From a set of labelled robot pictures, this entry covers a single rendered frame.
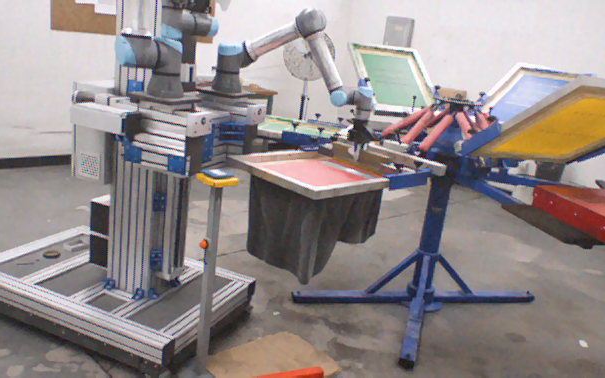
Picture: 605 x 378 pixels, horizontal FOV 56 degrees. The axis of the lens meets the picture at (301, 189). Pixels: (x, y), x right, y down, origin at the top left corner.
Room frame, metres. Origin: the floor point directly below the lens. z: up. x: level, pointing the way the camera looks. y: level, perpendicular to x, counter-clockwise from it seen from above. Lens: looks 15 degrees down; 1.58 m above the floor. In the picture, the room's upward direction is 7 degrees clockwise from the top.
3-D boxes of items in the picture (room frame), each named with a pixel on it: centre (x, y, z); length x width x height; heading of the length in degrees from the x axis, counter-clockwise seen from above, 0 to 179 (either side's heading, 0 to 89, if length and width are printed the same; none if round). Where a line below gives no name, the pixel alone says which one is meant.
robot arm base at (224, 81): (2.84, 0.43, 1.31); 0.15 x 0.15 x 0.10
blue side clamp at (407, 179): (2.63, -0.49, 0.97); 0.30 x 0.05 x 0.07; 136
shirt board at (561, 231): (2.77, -1.04, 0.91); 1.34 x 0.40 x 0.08; 16
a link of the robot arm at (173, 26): (2.10, 0.52, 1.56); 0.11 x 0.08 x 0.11; 133
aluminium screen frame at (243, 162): (2.65, -0.12, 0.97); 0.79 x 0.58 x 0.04; 136
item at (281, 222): (2.44, 0.08, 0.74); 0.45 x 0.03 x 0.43; 46
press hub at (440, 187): (3.41, -0.85, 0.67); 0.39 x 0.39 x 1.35
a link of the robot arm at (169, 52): (2.37, 0.62, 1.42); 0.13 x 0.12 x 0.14; 133
